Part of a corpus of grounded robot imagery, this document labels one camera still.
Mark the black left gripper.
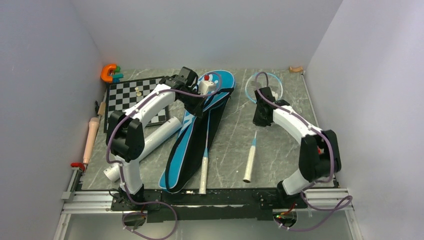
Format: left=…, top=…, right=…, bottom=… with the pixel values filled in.
left=179, top=89, right=208, bottom=119

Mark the blue racket cover bag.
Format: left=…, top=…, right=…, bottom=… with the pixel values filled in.
left=158, top=70, right=236, bottom=193

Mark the blue badminton racket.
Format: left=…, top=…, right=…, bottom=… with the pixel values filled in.
left=198, top=118, right=210, bottom=195
left=243, top=72, right=284, bottom=183

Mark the white shuttlecock tube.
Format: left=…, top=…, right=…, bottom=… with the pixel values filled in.
left=103, top=116, right=182, bottom=182

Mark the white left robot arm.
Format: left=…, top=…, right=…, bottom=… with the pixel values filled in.
left=106, top=67, right=220, bottom=210

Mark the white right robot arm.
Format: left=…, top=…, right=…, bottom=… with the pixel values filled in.
left=252, top=86, right=342, bottom=208

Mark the tan curved wooden piece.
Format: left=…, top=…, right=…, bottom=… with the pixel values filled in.
left=288, top=66, right=304, bottom=73

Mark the black white chessboard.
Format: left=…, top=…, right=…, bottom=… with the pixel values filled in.
left=103, top=76, right=163, bottom=133

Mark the teal toy block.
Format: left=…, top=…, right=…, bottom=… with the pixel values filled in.
left=111, top=65, right=124, bottom=84

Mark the orange horseshoe magnet toy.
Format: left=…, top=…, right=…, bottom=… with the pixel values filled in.
left=100, top=63, right=118, bottom=84

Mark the red grey clamp tool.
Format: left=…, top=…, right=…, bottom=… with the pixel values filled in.
left=70, top=162, right=86, bottom=172

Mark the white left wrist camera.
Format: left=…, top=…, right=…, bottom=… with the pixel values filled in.
left=197, top=74, right=218, bottom=95

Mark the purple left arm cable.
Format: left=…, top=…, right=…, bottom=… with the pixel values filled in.
left=105, top=71, right=223, bottom=240

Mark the wooden handle tool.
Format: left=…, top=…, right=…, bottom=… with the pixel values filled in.
left=96, top=101, right=106, bottom=116

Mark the aluminium frame rail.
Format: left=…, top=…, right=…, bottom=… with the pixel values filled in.
left=62, top=170, right=353, bottom=222

